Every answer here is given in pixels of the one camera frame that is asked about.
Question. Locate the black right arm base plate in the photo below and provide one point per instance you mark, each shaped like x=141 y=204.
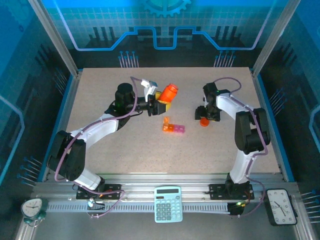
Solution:
x=217 y=191

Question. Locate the orange and pink pill organizer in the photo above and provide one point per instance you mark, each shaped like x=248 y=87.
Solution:
x=178 y=128

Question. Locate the aluminium frame rail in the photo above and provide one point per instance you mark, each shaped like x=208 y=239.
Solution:
x=150 y=180

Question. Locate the aluminium frame post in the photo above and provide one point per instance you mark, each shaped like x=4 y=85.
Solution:
x=57 y=40
x=270 y=37

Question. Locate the green alarm clock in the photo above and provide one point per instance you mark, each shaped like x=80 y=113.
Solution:
x=32 y=207

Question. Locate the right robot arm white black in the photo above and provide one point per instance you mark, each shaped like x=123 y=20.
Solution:
x=243 y=165

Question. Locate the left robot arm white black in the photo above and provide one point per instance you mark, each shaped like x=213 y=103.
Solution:
x=100 y=127

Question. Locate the light blue calculator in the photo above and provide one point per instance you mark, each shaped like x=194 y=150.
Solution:
x=167 y=207

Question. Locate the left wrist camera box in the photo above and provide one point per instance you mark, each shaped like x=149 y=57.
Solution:
x=149 y=87

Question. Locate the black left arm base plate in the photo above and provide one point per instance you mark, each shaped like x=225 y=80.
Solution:
x=112 y=191

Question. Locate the orange pill bottle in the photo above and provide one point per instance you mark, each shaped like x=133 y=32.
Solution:
x=168 y=93

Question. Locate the orange bottle cap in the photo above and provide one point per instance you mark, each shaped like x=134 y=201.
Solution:
x=204 y=122

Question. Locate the aluminium side rail blue strip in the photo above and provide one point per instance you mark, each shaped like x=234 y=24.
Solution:
x=70 y=100
x=262 y=100

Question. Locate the black rectangular clock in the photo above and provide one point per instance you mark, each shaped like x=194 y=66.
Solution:
x=281 y=207

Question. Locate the small black controller box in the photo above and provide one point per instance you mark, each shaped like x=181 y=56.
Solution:
x=236 y=209

